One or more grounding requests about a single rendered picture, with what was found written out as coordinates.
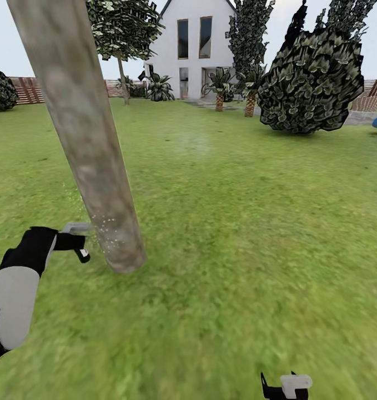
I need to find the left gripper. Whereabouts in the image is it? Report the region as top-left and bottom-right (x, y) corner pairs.
(61, 233), (86, 251)

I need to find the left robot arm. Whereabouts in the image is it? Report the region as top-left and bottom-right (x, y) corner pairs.
(0, 222), (92, 357)

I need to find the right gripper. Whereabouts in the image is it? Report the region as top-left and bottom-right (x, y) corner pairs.
(262, 381), (308, 400)

